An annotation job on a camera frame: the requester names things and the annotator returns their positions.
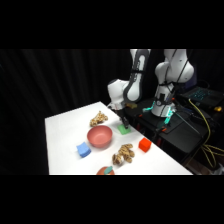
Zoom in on red cube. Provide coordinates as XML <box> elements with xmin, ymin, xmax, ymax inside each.
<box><xmin>138</xmin><ymin>137</ymin><xmax>153</xmax><ymax>154</ymax></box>

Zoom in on black curtain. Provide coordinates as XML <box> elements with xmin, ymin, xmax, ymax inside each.
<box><xmin>0</xmin><ymin>49</ymin><xmax>224</xmax><ymax>176</ymax></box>

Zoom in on black laptop with lit keyboard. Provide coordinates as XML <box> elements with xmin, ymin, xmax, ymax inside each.
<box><xmin>178</xmin><ymin>85</ymin><xmax>224</xmax><ymax>108</ymax></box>

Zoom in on giraffe plush toy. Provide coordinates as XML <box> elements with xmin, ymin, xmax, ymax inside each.
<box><xmin>89</xmin><ymin>110</ymin><xmax>110</xmax><ymax>128</ymax></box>

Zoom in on tiger plush toy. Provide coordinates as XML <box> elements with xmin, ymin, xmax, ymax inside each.
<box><xmin>111</xmin><ymin>143</ymin><xmax>136</xmax><ymax>166</ymax></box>

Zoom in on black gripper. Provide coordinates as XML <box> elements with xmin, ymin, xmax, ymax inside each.
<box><xmin>113</xmin><ymin>101</ymin><xmax>131</xmax><ymax>130</ymax></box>

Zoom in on black robot stand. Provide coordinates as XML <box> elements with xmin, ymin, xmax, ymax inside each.
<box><xmin>123</xmin><ymin>98</ymin><xmax>224</xmax><ymax>167</ymax></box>

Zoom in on yellow cable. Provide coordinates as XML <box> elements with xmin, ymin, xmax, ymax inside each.
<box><xmin>187</xmin><ymin>98</ymin><xmax>224</xmax><ymax>169</ymax></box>

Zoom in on blue foam block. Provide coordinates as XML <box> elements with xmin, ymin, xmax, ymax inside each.
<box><xmin>76</xmin><ymin>141</ymin><xmax>92</xmax><ymax>159</ymax></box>

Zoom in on green triangle block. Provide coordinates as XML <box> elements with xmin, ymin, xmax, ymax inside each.
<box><xmin>117</xmin><ymin>123</ymin><xmax>132</xmax><ymax>136</ymax></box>

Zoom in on pink bowl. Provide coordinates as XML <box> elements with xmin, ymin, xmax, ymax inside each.
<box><xmin>86</xmin><ymin>125</ymin><xmax>114</xmax><ymax>149</ymax></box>

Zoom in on orange ball with teal patch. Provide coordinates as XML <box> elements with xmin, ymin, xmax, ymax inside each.
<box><xmin>96</xmin><ymin>165</ymin><xmax>116</xmax><ymax>176</ymax></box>

